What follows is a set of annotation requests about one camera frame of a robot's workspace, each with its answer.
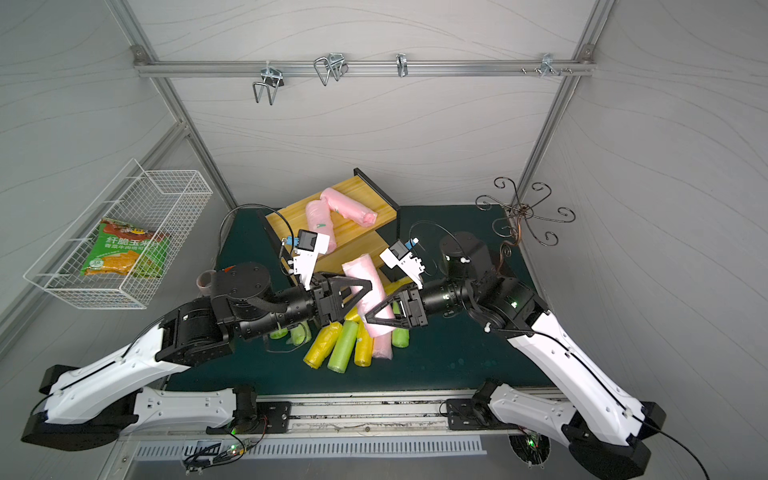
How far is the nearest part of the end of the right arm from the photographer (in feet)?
1.52

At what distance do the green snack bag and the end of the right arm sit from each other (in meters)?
0.49

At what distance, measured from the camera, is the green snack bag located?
60 cm
